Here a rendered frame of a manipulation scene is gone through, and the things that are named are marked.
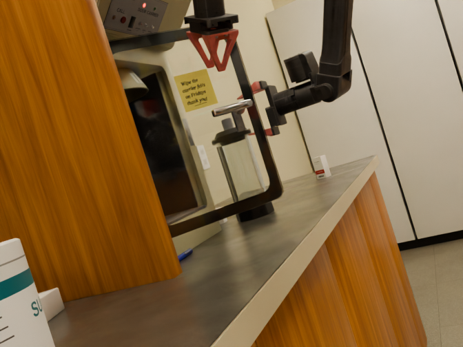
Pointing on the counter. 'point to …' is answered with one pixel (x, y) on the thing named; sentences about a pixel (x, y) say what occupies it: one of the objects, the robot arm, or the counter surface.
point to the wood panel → (74, 156)
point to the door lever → (232, 108)
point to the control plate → (118, 8)
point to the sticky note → (196, 90)
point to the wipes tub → (20, 301)
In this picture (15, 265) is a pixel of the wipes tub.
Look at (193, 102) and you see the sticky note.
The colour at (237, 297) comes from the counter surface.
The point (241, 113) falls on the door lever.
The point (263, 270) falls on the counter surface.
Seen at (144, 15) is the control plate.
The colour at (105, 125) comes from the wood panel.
